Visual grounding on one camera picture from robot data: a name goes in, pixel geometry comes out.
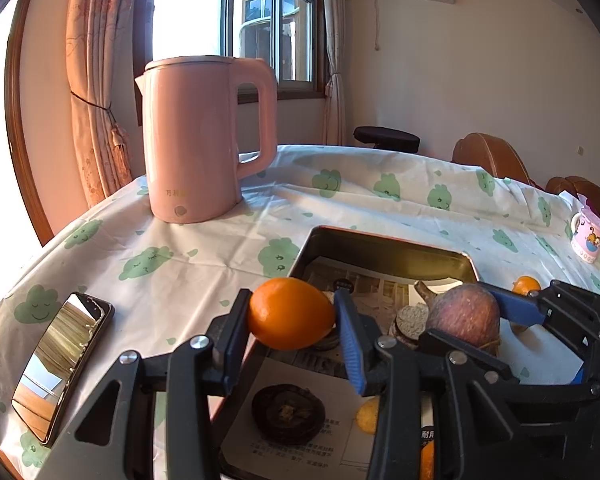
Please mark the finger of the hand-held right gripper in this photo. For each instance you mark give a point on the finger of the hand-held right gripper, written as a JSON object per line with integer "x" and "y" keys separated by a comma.
{"x": 480, "y": 360}
{"x": 520, "y": 305}

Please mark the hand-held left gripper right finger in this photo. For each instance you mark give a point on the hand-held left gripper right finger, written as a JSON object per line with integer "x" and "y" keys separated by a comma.
{"x": 349, "y": 342}

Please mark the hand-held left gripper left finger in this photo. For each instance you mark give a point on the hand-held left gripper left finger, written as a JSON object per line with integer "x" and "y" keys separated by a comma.
{"x": 235, "y": 332}

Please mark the reddish apple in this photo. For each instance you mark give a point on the reddish apple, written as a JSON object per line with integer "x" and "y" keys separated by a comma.
{"x": 462, "y": 312}

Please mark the orange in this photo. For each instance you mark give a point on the orange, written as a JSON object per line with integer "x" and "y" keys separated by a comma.
{"x": 290, "y": 312}
{"x": 525, "y": 285}

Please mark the small yellowish citrus fruit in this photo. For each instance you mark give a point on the small yellowish citrus fruit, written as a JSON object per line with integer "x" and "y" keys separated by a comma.
{"x": 367, "y": 416}

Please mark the metal tray with paper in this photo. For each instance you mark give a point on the metal tray with paper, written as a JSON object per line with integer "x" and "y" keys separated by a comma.
{"x": 380, "y": 255}

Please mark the dark dried mushroom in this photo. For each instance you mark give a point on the dark dried mushroom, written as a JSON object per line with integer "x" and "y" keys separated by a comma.
{"x": 287, "y": 412}

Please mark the round cracker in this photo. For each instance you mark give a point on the round cracker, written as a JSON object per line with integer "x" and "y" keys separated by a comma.
{"x": 412, "y": 319}

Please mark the pink cartoon cup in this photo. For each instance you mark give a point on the pink cartoon cup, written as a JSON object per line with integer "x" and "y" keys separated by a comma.
{"x": 592, "y": 240}

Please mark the printed paper sheet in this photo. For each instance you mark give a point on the printed paper sheet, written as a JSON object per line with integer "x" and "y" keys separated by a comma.
{"x": 340, "y": 440}

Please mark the brown leather sofa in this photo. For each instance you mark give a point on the brown leather sofa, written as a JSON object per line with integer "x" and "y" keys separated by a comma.
{"x": 570, "y": 187}

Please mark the smartphone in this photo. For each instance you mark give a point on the smartphone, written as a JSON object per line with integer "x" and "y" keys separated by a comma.
{"x": 55, "y": 360}

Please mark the pink electric kettle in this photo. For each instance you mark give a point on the pink electric kettle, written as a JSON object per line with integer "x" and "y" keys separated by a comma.
{"x": 195, "y": 140}

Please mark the black round stool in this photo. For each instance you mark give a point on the black round stool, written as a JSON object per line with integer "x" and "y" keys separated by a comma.
{"x": 385, "y": 137}

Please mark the curtain tieback tassel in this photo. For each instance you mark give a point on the curtain tieback tassel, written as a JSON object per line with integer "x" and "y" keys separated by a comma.
{"x": 115, "y": 135}

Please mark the narrow pink curtain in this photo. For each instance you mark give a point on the narrow pink curtain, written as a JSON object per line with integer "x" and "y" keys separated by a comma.
{"x": 334, "y": 110}

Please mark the long pink curtain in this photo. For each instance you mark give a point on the long pink curtain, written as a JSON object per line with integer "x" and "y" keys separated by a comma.
{"x": 95, "y": 60}

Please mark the sliding window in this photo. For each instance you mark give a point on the sliding window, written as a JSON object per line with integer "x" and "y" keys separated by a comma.
{"x": 280, "y": 20}

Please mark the wooden door frame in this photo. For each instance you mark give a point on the wooden door frame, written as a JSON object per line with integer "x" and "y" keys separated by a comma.
{"x": 22, "y": 150}

